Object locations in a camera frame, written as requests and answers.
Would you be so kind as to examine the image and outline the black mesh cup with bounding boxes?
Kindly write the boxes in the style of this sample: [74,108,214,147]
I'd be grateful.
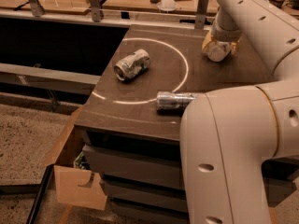
[269,0,285,8]

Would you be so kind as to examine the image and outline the clear plastic water bottle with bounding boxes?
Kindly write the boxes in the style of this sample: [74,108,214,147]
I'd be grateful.
[206,42,231,63]

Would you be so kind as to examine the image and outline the metal bracket post right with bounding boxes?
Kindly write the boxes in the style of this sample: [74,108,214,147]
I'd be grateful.
[194,0,208,29]

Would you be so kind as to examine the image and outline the white round dish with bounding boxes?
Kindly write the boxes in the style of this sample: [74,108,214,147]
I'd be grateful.
[157,0,177,12]

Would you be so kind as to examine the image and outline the tall silver energy drink can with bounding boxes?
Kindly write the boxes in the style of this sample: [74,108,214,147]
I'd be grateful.
[156,91,199,111]

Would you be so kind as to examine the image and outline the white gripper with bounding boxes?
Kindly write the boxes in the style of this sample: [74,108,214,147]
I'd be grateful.
[202,21,242,55]

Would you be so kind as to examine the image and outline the brown cardboard box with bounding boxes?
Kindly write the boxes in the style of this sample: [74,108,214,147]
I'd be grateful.
[45,107,107,210]

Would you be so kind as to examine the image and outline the metal bracket post left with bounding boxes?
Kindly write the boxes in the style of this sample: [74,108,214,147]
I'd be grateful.
[28,0,45,17]

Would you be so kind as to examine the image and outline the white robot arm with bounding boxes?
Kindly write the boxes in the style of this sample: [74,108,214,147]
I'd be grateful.
[180,0,299,224]

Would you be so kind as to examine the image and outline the grey drawer cabinet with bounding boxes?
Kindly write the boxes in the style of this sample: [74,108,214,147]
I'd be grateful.
[76,26,275,224]

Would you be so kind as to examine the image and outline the metal bracket post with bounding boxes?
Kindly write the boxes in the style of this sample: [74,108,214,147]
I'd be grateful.
[194,0,208,29]
[28,0,45,17]
[90,0,103,22]

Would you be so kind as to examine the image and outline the crushed green 7up can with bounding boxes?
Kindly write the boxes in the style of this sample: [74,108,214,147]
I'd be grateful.
[113,49,150,81]

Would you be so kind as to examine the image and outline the metal bracket post middle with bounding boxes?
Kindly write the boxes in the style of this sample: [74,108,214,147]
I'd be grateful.
[90,0,103,22]

